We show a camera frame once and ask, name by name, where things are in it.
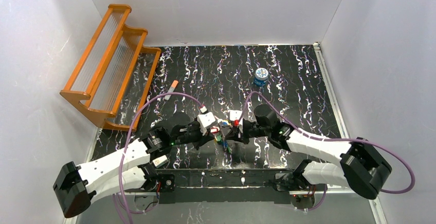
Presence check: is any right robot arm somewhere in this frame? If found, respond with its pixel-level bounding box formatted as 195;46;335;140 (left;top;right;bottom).
226;104;392;199

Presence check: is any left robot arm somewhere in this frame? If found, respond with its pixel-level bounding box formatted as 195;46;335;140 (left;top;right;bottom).
53;112;219;218

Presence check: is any orange capped white highlighter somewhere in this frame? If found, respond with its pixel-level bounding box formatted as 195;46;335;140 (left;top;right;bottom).
164;80;178;100

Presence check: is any blue round tin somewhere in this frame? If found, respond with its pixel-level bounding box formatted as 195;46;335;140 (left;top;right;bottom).
253;68;269;87

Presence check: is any orange wooden tiered rack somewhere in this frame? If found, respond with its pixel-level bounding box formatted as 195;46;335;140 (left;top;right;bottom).
60;4;161;131

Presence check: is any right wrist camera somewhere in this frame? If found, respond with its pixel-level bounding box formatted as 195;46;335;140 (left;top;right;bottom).
228;110;243;128

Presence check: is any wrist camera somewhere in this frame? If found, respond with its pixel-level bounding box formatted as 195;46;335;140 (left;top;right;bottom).
197;105;217;135
228;110;243;128

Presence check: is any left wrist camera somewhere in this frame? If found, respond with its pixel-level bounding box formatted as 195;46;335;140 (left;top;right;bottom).
197;105;217;135

